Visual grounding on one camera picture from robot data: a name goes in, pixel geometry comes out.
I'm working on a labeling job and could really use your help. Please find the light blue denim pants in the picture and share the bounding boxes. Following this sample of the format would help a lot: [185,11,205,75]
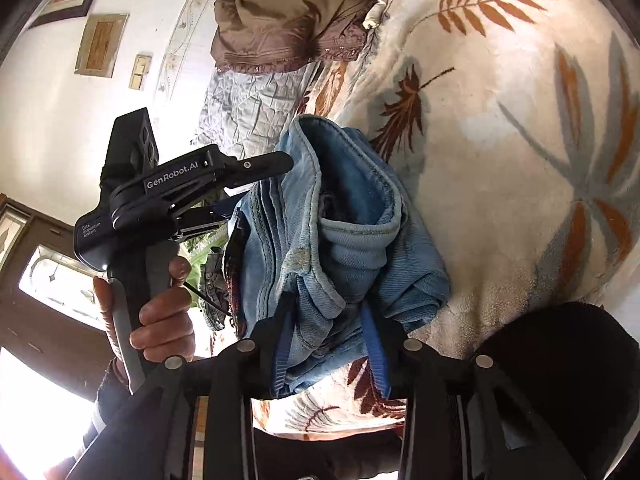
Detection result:
[220,114,453,401]

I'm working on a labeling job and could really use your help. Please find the brown tan garment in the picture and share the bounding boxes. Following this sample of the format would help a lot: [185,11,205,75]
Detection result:
[210,0,386,73]

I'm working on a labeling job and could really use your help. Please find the beige wall switch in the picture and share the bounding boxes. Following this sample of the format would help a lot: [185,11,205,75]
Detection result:
[129,52,153,91]

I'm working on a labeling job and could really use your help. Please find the brown wooden door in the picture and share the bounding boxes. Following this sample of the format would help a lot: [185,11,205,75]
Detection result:
[0,195,118,361]

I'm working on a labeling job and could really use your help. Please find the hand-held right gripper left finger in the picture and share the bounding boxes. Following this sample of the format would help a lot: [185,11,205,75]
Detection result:
[65,300,296,480]

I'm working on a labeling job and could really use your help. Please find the person's left hand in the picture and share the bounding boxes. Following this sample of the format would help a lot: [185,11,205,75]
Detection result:
[92,255,197,368]

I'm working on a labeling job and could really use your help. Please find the thin black cable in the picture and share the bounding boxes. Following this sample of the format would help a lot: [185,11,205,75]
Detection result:
[182,280,232,317]

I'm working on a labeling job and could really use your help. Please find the grey quilted bedcover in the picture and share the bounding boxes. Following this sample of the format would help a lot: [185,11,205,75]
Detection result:
[192,57,326,161]

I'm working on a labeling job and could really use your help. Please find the person's left forearm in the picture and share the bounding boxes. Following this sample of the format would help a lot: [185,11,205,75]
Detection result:
[95,357,133,431]

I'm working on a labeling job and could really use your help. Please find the cream leaf print blanket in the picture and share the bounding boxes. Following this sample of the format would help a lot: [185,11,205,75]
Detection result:
[250,0,640,436]

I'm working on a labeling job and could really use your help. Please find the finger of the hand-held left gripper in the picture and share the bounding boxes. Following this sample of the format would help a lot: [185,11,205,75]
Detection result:
[177,190,251,228]
[220,151,295,187]

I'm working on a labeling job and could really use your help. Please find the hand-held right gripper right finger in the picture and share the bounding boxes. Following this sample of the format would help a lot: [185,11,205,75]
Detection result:
[361,305,586,480]

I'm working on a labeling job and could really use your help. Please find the dark patterned cloth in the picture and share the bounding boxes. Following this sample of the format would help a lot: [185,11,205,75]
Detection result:
[200,247,242,332]

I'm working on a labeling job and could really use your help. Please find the green patterned cloth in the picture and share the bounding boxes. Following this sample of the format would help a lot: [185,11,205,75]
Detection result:
[182,232,231,272]

